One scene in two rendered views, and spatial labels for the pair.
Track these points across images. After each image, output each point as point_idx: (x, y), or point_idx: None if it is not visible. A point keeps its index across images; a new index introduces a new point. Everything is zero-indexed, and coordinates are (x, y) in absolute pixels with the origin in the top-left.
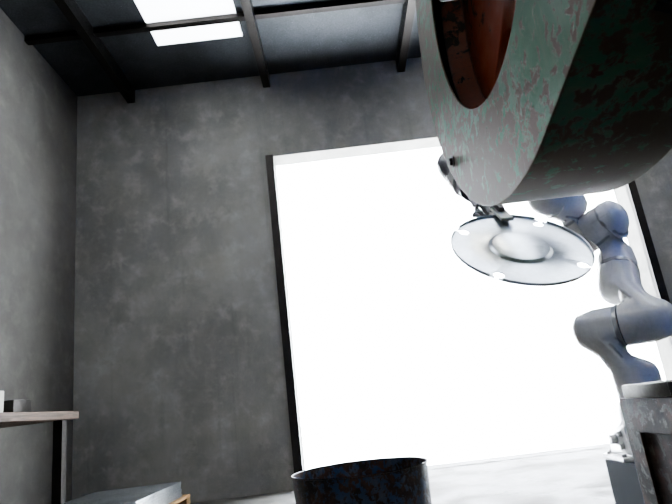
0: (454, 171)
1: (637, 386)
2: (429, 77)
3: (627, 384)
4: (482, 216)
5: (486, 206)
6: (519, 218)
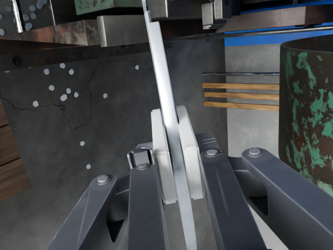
0: None
1: (126, 44)
2: None
3: (110, 42)
4: (191, 208)
5: (168, 246)
6: (159, 79)
